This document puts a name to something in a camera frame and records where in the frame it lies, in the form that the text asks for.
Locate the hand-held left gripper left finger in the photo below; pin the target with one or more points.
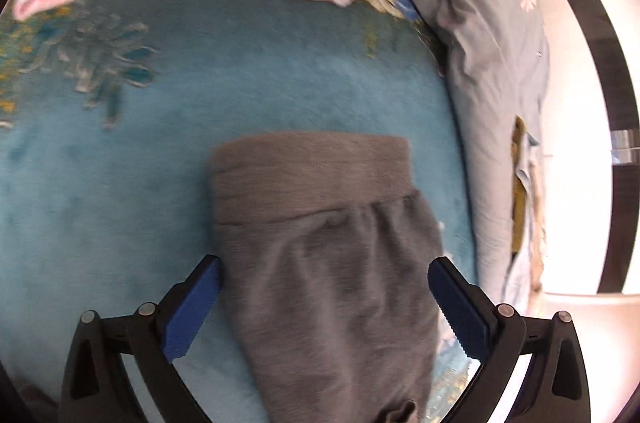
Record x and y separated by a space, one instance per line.
192 313

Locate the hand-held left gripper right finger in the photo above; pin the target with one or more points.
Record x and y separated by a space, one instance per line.
457 308

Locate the grey pants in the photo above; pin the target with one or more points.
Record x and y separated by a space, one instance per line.
325 278

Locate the light blue shirt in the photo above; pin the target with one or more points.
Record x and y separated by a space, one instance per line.
520 275

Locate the cream fluffy garment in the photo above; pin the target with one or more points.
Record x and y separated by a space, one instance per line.
539 228

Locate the olive knit sweater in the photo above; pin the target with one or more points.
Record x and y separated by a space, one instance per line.
520 203

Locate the white wardrobe with black stripe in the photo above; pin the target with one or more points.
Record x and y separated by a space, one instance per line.
575 153

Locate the light blue floral duvet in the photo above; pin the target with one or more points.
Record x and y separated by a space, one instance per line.
490 53

